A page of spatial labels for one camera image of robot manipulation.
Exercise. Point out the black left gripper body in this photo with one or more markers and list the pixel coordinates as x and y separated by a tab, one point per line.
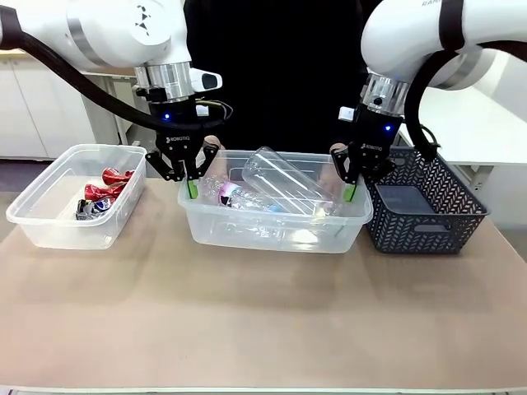
179	131

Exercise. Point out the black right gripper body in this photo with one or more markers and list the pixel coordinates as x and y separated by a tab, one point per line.
372	140

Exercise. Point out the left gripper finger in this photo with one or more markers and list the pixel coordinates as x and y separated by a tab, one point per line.
166	166
208	158

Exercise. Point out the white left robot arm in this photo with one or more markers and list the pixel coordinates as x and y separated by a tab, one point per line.
111	29

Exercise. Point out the white background table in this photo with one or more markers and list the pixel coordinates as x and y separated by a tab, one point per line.
115	98

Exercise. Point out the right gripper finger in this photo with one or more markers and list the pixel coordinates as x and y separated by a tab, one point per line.
381	170
341	164

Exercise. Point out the white cabinet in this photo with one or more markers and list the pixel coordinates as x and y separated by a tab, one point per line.
24	107

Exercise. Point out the person right hand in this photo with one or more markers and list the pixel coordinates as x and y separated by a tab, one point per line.
212	140

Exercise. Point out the small clear plastic bin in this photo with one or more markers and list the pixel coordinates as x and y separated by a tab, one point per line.
49	230

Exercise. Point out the crushed red can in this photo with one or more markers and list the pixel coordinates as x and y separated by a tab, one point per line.
117	175
103	191

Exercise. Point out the large clear plastic bin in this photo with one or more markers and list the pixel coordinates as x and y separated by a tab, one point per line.
267	238

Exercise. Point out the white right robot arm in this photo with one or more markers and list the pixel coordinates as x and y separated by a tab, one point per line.
395	37

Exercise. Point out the crushed bottle pink label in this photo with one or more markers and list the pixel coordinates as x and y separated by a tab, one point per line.
228	192

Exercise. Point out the dark grey woven plastic basket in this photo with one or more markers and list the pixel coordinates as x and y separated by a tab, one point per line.
432	238

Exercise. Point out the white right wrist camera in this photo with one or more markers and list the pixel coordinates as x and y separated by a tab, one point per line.
346	114

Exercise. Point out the person black torso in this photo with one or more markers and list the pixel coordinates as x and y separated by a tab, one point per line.
267	61

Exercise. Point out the crushed bottle blue label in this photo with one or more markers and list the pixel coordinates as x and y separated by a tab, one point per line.
263	205

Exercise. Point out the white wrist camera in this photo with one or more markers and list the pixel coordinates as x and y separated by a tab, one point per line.
346	114
206	80

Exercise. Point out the person left hand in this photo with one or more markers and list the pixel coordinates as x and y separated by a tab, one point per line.
338	147

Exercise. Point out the aluminium table edge rail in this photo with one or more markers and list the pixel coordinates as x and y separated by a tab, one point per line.
263	391

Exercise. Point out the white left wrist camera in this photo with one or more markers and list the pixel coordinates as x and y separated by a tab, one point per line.
206	80

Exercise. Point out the large clear plastic cup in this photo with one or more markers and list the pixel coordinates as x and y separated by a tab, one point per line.
284	181

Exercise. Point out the crushed blue black can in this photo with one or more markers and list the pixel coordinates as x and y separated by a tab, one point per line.
94	208

